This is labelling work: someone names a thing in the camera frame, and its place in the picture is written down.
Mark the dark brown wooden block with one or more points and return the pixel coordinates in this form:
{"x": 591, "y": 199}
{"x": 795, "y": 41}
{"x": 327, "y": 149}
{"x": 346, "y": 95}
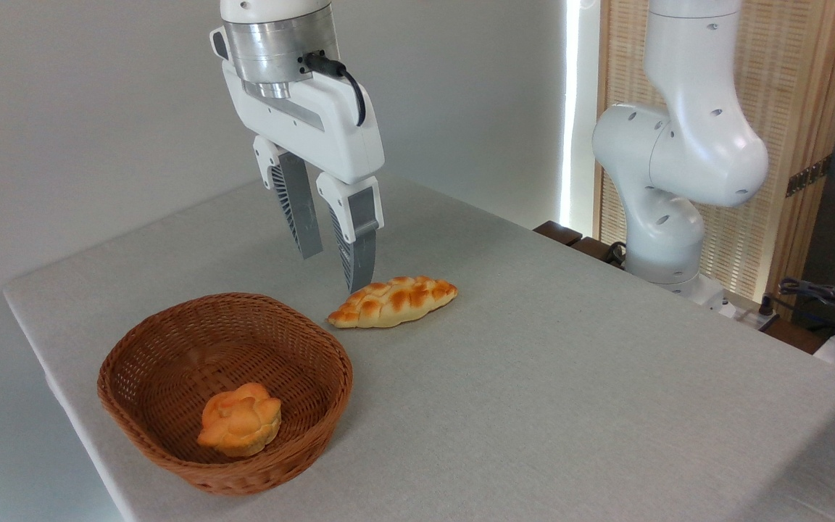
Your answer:
{"x": 595, "y": 250}
{"x": 557, "y": 232}

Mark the round golden bread bun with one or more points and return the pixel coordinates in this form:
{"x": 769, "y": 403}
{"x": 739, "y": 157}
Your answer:
{"x": 240, "y": 420}

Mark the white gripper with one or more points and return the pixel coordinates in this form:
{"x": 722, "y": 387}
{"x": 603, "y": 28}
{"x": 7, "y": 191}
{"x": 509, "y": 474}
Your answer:
{"x": 316, "y": 127}

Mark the wooden slatted folding screen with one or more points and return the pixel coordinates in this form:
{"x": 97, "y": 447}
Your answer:
{"x": 794, "y": 87}

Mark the brown wicker basket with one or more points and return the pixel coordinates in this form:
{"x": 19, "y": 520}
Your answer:
{"x": 171, "y": 348}

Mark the metal screen hinge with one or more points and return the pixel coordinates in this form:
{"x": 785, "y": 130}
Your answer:
{"x": 807, "y": 176}

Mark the long braided bread loaf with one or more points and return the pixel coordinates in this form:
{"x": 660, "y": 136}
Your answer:
{"x": 392, "y": 301}

